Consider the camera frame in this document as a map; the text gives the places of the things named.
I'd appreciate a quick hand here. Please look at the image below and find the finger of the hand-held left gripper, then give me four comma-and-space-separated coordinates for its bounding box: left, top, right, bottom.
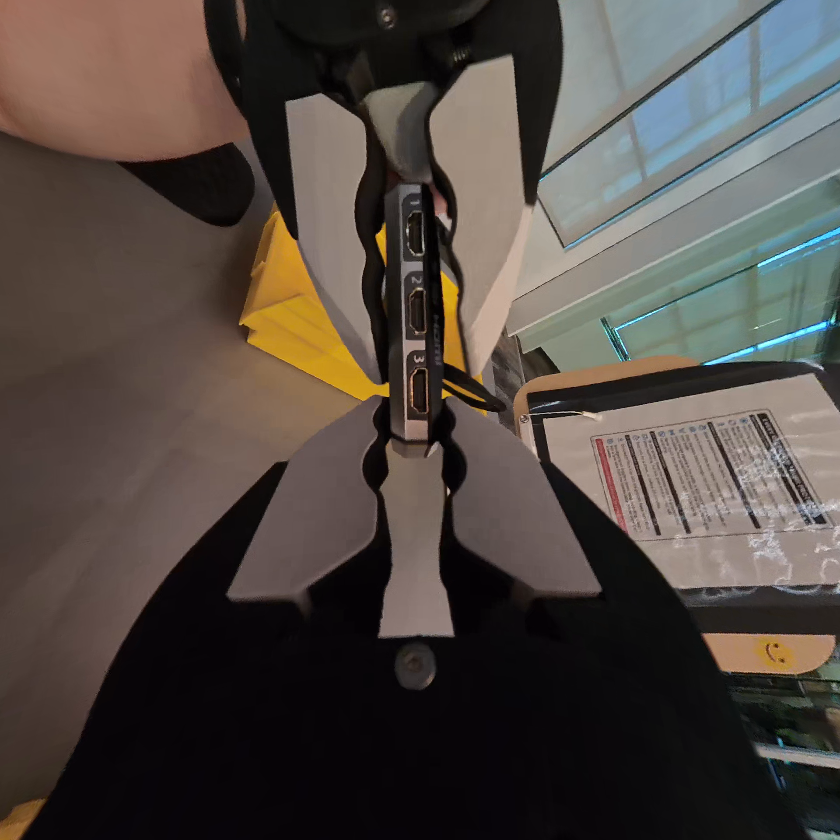
427, 54, 537, 379
285, 91, 389, 386

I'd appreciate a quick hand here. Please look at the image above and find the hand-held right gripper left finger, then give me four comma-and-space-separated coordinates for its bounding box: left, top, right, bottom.
226, 397, 389, 636

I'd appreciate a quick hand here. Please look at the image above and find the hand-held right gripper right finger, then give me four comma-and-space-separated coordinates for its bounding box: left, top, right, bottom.
441, 407, 602, 636

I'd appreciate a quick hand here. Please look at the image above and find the dark grey hdmi switch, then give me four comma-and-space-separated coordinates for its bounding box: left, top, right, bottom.
381, 182, 455, 460

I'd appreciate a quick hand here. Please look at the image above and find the thin black cable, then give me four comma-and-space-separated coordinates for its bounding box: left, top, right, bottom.
438, 363, 508, 416

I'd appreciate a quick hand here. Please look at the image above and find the person's left hand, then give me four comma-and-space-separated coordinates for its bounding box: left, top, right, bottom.
0, 0, 258, 165

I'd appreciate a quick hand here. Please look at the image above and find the white framed glass window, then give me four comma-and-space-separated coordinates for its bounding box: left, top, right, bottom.
505, 0, 840, 368

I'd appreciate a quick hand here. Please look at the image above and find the instruction sign on white stand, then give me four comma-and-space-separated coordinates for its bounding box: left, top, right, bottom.
512, 354, 840, 677

